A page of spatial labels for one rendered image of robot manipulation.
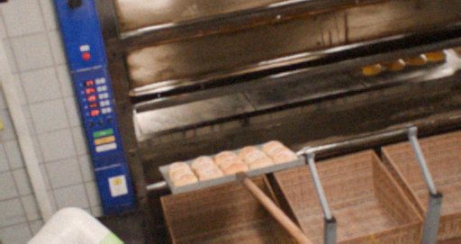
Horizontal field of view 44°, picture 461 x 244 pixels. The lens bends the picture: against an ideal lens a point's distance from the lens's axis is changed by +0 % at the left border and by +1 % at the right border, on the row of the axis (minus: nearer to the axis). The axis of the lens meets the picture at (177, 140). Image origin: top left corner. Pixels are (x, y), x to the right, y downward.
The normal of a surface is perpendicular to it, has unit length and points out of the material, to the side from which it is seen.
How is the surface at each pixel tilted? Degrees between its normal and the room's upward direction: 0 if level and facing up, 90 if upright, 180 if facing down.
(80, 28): 90
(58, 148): 90
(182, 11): 70
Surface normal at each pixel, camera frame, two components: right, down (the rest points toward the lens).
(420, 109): 0.16, 0.16
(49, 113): 0.22, 0.48
